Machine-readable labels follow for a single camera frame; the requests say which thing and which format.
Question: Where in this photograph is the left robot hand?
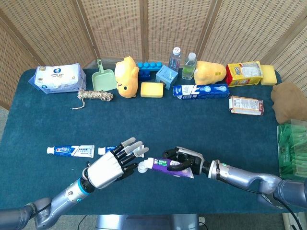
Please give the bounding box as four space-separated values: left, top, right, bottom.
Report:
85 137 150 189

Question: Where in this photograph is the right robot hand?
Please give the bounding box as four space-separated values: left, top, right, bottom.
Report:
163 146 205 175

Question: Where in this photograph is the purple toothpaste tube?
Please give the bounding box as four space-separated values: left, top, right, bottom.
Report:
138 157 194 179

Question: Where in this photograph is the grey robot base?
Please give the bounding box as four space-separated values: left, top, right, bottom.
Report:
95 214 200 230

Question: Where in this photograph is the blue white toothpaste tube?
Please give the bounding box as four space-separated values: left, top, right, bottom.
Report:
98 144 144 158

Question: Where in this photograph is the blue white toothpaste with seven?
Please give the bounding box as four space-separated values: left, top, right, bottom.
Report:
47 144 95 158

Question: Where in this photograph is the blue toothpaste carton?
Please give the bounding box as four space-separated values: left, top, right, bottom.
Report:
172 84 230 100

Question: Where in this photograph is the brown white small carton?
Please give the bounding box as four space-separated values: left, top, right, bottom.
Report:
228 95 264 116

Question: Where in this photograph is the yellow sponge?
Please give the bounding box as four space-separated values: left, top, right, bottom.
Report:
260 65 278 86
140 81 165 98

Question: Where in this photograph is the green plastic dustpan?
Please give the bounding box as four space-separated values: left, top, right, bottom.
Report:
92 58 118 92

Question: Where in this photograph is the light blue cardboard box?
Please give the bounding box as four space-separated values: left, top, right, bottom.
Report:
155 65 179 91

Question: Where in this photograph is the yellow plush toy with tag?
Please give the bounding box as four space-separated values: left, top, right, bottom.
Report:
193 60 227 85

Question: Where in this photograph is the clear bottle green label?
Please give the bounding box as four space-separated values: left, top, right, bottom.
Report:
181 52 198 80

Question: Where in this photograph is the yellow plush duck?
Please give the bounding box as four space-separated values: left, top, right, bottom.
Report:
114 56 140 98

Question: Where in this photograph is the yellow snack package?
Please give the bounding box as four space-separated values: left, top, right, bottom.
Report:
226 61 263 87

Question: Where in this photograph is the blue building block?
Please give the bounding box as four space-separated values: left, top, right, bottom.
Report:
137 61 163 82

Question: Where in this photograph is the clear bottle pink label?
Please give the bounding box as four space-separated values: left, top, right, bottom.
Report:
168 46 182 72

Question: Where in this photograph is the white tissue pack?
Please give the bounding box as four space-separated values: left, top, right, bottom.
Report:
28 63 87 94

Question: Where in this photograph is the brown plush toy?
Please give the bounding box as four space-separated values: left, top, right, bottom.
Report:
271 82 307 125

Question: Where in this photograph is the woven folding screen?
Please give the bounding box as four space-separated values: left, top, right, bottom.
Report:
0 0 307 111

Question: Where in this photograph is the black floor cable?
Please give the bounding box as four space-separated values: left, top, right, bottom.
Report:
76 214 88 230

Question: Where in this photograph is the coiled beige rope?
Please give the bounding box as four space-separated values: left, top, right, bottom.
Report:
70 89 114 111

